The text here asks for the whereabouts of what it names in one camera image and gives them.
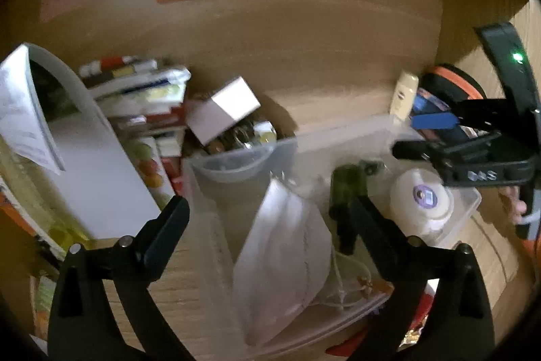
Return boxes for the clear plastic storage box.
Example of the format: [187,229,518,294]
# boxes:
[182,120,483,357]

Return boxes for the blue patchwork pencil case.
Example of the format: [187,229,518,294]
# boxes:
[412,89,470,142]

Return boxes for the red fabric pouch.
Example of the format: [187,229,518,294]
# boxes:
[325,280,436,357]

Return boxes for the wooden desktop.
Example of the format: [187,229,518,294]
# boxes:
[97,77,529,361]

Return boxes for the black orange zip pouch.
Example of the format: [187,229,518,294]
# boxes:
[420,64,487,108]

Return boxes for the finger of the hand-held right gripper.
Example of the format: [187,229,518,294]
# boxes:
[391,139,449,165]
[411,98,518,131]

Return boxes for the white tape roll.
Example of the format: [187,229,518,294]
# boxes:
[388,168,455,239]

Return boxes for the stack of books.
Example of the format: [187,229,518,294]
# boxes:
[78,55,193,193]

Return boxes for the small white cardboard box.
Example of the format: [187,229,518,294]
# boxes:
[186,77,261,146]

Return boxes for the cream lotion tube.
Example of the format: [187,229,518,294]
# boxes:
[389,71,420,120]

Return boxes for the yellow orange booklets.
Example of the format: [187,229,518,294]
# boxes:
[0,158,91,260]

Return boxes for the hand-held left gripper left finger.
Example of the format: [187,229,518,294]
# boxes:
[47,195,195,361]

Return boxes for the white face mask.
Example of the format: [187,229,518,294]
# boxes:
[232,178,334,347]

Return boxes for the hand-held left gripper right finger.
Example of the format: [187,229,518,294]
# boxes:
[338,195,496,361]

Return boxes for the person's right hand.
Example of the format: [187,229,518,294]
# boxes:
[499,185,529,226]

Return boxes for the dark green plastic object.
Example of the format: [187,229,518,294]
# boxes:
[329,160,383,254]

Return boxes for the white bent booklet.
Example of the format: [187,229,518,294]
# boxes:
[0,43,170,239]

